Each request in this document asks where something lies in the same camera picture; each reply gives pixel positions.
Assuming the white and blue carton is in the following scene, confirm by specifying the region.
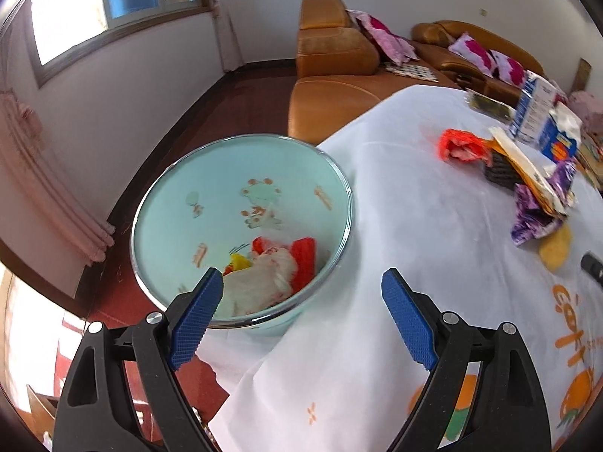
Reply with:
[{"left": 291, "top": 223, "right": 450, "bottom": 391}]
[{"left": 508, "top": 72, "right": 559, "bottom": 144}]

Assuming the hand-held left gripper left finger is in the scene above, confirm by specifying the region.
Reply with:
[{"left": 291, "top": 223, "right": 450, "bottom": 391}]
[{"left": 52, "top": 267, "right": 224, "bottom": 452}]

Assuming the red plastic bag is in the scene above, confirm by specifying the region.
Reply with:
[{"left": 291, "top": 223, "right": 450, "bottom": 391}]
[{"left": 437, "top": 128, "right": 493, "bottom": 163}]

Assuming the red and gold wrapper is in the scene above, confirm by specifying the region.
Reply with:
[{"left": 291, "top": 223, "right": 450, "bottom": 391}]
[{"left": 251, "top": 237, "right": 280, "bottom": 256}]

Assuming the beige paper packet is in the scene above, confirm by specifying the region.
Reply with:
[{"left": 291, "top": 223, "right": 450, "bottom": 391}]
[{"left": 488, "top": 125, "right": 573, "bottom": 217}]

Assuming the pale wrapper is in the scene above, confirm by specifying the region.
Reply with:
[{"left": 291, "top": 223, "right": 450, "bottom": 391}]
[{"left": 221, "top": 266, "right": 283, "bottom": 316}]

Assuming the pink tied curtain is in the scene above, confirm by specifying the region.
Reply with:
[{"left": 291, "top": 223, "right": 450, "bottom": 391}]
[
  {"left": 0, "top": 87, "right": 116, "bottom": 264},
  {"left": 200, "top": 0, "right": 246, "bottom": 72}
]

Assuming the clear plastic bag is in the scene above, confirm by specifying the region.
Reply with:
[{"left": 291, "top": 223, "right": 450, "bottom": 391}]
[{"left": 254, "top": 245, "right": 297, "bottom": 299}]

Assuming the teal cartoon waste bin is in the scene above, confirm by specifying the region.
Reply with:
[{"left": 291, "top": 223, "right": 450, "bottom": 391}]
[{"left": 130, "top": 134, "right": 355, "bottom": 337}]

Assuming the blue milk carton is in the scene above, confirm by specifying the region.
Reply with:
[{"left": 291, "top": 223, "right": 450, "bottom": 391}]
[{"left": 537, "top": 104, "right": 584, "bottom": 163}]

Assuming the purple wrapper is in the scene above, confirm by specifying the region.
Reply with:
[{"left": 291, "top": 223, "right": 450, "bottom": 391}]
[{"left": 511, "top": 157, "right": 578, "bottom": 246}]

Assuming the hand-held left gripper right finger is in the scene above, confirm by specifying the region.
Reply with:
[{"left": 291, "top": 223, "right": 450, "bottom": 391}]
[{"left": 381, "top": 267, "right": 552, "bottom": 452}]

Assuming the orange leather sofa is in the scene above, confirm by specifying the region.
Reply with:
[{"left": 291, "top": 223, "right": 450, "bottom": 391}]
[
  {"left": 287, "top": 0, "right": 460, "bottom": 147},
  {"left": 411, "top": 20, "right": 545, "bottom": 107}
]

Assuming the brown wooden board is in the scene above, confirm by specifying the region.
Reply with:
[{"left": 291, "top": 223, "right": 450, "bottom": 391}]
[{"left": 574, "top": 58, "right": 592, "bottom": 91}]

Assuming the yellow and white wrapper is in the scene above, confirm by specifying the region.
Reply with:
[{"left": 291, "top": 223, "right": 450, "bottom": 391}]
[{"left": 223, "top": 253, "right": 253, "bottom": 276}]

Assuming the dark green packet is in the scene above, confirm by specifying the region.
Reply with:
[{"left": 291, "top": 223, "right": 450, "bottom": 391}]
[{"left": 464, "top": 90, "right": 516, "bottom": 121}]

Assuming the pink floral pillow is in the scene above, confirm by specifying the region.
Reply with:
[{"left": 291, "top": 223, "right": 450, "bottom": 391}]
[{"left": 346, "top": 9, "right": 418, "bottom": 67}]

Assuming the yellow sponge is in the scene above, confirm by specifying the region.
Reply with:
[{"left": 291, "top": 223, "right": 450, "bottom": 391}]
[{"left": 538, "top": 223, "right": 573, "bottom": 271}]

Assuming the black ridged plastic tray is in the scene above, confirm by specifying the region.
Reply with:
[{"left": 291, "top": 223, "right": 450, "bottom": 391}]
[{"left": 484, "top": 148, "right": 526, "bottom": 189}]

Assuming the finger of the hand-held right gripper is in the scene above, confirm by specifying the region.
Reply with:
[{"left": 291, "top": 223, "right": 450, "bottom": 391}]
[{"left": 581, "top": 253, "right": 603, "bottom": 287}]

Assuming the pale pink cloth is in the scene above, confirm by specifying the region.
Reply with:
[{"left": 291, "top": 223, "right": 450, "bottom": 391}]
[{"left": 568, "top": 90, "right": 603, "bottom": 125}]

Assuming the white tablecloth with orange print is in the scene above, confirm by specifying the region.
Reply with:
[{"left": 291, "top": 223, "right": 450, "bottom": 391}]
[{"left": 200, "top": 84, "right": 603, "bottom": 452}]

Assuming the red foam net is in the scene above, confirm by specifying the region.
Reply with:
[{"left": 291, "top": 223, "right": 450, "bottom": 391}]
[{"left": 289, "top": 238, "right": 317, "bottom": 290}]

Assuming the checked cloth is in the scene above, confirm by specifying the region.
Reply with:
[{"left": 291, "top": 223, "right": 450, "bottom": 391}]
[{"left": 383, "top": 60, "right": 436, "bottom": 82}]

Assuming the white magenta pillow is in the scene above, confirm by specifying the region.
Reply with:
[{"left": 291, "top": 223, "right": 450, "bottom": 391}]
[
  {"left": 447, "top": 33, "right": 495, "bottom": 76},
  {"left": 490, "top": 49, "right": 526, "bottom": 86}
]

